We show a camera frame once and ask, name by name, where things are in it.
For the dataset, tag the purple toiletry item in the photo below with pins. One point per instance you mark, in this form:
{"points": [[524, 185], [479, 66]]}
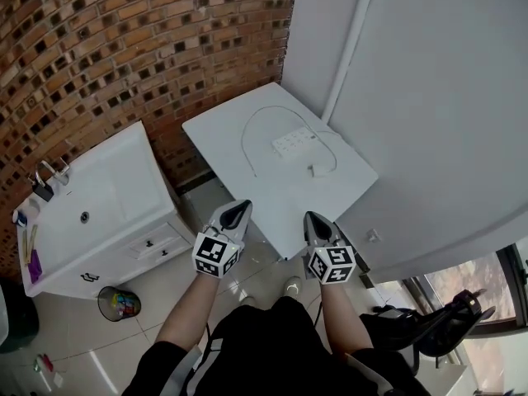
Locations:
{"points": [[35, 268]]}

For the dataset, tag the person's right forearm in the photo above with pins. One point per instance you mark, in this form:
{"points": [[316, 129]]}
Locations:
{"points": [[344, 320]]}

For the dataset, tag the white square table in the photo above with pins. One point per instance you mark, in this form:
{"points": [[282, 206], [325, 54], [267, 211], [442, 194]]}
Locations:
{"points": [[231, 159]]}

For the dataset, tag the black office chair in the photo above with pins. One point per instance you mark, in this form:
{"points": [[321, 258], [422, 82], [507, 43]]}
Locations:
{"points": [[437, 332]]}

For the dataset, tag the person in dark top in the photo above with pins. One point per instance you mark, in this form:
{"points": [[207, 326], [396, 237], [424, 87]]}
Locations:
{"points": [[264, 345]]}

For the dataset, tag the white wall pipe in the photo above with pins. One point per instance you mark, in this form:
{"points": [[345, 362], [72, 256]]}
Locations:
{"points": [[350, 48]]}

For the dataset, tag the chrome sink faucet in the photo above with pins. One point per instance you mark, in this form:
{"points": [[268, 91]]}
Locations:
{"points": [[61, 171]]}

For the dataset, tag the black round bin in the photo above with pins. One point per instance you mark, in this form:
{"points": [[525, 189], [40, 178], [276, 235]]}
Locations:
{"points": [[20, 320]]}

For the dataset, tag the small blue white cup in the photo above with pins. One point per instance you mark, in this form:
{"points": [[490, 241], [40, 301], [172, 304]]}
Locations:
{"points": [[20, 219]]}

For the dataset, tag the small white card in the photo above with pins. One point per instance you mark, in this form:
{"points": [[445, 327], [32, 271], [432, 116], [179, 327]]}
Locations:
{"points": [[58, 379]]}

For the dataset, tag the black window frame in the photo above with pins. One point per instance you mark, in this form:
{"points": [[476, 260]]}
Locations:
{"points": [[511, 287]]}

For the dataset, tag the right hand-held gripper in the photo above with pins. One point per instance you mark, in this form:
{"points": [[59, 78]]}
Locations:
{"points": [[332, 262]]}

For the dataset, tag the black soap dispenser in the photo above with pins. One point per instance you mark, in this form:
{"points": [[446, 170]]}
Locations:
{"points": [[43, 191]]}

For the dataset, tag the small green floor item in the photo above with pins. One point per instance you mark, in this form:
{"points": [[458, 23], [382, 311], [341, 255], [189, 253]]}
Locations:
{"points": [[37, 365]]}

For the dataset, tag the person's white shoe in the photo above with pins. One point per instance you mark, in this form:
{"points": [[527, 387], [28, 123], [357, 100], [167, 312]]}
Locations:
{"points": [[293, 288], [247, 301]]}

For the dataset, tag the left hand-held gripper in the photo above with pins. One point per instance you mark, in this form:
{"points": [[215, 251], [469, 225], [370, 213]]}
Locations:
{"points": [[212, 252]]}

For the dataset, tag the small red floor item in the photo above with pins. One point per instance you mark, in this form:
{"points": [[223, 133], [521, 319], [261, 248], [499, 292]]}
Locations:
{"points": [[48, 363]]}

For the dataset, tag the person's right white shoe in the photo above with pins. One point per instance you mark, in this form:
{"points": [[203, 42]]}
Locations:
{"points": [[293, 288]]}

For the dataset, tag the white plug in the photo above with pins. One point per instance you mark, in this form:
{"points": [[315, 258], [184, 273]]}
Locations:
{"points": [[317, 170]]}

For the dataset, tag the person's left forearm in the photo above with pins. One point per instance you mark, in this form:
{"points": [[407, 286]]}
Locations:
{"points": [[189, 312]]}

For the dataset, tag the pale yellow long box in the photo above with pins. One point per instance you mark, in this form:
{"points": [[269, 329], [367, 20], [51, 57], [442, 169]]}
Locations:
{"points": [[29, 243]]}

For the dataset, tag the white vanity cabinet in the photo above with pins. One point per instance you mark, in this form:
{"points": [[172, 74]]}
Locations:
{"points": [[111, 204]]}

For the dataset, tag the person's left white shoe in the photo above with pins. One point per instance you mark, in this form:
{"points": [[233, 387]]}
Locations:
{"points": [[247, 301]]}

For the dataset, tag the black mesh wastebasket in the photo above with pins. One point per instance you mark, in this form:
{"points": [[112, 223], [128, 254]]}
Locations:
{"points": [[119, 305]]}

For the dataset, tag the white wall socket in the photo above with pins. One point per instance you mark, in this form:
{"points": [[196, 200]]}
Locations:
{"points": [[373, 235]]}

